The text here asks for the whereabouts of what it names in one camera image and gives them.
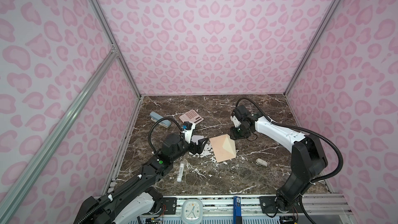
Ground peach paper envelope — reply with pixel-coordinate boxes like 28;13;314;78
210;134;236;163

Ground white analog clock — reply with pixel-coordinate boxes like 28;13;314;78
181;199;203;224

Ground pink calculator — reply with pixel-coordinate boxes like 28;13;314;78
179;110;204;124

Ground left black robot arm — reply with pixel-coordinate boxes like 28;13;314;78
74;121;209;224

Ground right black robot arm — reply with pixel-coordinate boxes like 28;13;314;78
229;100;344;213

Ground small beige eraser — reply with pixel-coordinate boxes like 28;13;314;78
256;158;268;167

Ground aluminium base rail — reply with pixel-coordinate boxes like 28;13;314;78
128;194;356;224

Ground white glue stick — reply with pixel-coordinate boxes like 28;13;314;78
177;162;185;183

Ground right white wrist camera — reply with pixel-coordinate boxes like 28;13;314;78
231;116;241;128

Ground green bordered floral letter card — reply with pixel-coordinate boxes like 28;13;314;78
191;135;204;143

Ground grey blue stapler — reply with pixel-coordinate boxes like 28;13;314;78
149;111;172;128

